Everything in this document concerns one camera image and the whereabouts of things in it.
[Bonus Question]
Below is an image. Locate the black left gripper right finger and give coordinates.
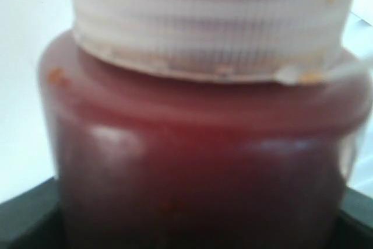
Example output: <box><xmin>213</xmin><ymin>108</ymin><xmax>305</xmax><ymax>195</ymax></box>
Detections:
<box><xmin>339</xmin><ymin>188</ymin><xmax>372</xmax><ymax>249</ymax></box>

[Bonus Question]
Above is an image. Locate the red sauce squeeze bottle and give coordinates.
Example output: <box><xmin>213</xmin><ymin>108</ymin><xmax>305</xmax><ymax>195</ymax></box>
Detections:
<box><xmin>38</xmin><ymin>0</ymin><xmax>372</xmax><ymax>248</ymax></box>

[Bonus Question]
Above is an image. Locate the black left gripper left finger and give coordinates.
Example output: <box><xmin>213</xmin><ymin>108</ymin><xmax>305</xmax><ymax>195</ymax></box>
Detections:
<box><xmin>1</xmin><ymin>179</ymin><xmax>67</xmax><ymax>248</ymax></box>

